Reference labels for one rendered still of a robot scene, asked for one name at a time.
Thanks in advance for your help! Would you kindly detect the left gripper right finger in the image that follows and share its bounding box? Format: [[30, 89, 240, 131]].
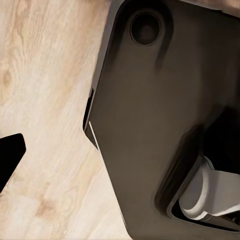
[[224, 133, 240, 174]]

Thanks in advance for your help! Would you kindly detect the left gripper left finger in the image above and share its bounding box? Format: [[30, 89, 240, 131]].
[[0, 133, 26, 193]]

